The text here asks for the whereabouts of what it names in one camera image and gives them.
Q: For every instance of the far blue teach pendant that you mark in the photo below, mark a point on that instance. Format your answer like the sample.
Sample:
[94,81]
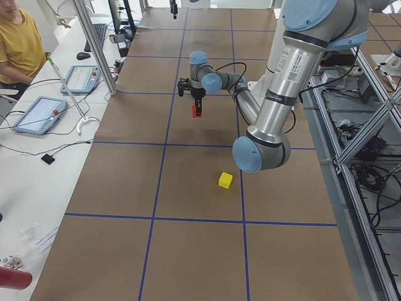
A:
[82,78]

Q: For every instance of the black keyboard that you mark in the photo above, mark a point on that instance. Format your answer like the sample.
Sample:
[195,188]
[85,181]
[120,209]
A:
[100,30]

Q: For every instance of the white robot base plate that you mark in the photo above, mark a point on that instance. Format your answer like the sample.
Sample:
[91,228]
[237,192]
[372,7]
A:
[257,91]

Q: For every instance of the aluminium frame post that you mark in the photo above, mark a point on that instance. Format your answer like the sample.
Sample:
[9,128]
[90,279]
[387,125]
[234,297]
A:
[96,50]

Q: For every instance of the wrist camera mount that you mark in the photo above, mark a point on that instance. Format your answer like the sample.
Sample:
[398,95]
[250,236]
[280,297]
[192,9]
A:
[183,85]

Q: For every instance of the person in yellow shirt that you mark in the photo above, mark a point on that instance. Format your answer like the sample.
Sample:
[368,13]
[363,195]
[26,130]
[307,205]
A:
[22,52]

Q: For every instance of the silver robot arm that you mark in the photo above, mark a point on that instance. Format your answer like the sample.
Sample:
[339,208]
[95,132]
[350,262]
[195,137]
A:
[193,4]
[310,29]

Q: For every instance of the black monitor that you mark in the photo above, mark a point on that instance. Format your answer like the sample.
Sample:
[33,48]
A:
[122,19]

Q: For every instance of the near blue teach pendant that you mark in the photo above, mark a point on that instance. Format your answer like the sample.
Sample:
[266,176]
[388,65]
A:
[41,116]

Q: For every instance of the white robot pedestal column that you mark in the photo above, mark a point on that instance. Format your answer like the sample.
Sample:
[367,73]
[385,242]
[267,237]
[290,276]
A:
[276,48]

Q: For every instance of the red cylinder bottle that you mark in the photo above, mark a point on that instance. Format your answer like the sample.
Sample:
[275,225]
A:
[15,279]

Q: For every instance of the yellow cube block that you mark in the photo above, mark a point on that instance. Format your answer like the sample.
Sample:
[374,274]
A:
[225,180]

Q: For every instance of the white reacher grabber stick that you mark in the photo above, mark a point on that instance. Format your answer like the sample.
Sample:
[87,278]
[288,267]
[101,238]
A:
[84,119]

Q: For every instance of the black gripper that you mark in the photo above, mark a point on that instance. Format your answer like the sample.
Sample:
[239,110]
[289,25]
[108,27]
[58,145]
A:
[197,93]

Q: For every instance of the red cube block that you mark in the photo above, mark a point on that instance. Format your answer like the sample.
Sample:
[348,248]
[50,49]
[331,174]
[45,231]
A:
[195,113]

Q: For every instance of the blue teach pendant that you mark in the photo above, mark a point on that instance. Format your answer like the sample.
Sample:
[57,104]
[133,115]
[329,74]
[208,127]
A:
[82,78]
[41,116]

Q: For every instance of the small black square pad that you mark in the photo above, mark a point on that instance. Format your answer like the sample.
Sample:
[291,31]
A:
[48,159]

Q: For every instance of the black computer mouse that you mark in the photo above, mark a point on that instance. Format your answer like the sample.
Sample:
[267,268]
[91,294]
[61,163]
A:
[82,56]

